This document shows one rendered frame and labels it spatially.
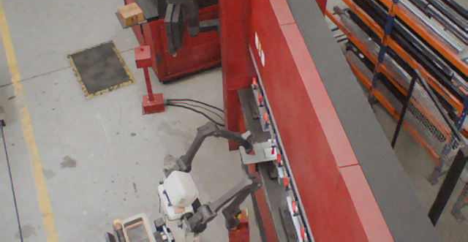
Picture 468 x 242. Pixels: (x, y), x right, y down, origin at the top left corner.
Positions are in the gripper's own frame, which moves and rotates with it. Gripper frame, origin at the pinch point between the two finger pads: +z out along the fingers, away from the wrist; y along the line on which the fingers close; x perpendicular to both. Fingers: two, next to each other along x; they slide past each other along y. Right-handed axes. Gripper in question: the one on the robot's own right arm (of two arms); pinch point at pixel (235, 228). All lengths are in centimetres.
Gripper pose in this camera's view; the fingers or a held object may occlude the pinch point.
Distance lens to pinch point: 388.7
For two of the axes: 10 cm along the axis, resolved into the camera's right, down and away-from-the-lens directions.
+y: 9.6, -2.5, -1.4
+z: 2.7, 6.5, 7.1
